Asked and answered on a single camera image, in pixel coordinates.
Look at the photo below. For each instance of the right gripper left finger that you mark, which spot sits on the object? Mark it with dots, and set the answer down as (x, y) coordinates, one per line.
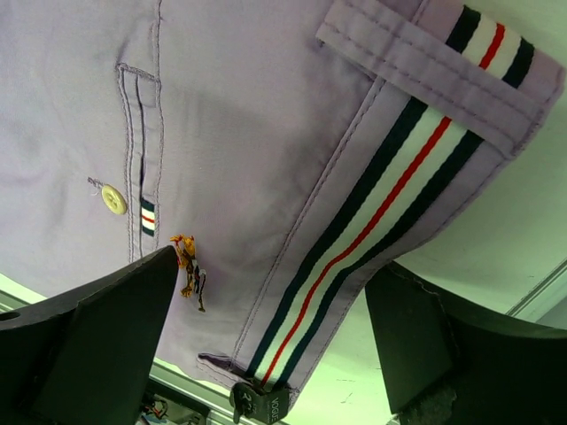
(84, 356)

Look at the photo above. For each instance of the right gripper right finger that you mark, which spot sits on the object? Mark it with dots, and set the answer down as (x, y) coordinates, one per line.
(447, 360)

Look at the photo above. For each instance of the purple trousers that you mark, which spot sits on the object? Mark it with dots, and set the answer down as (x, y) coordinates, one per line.
(286, 149)

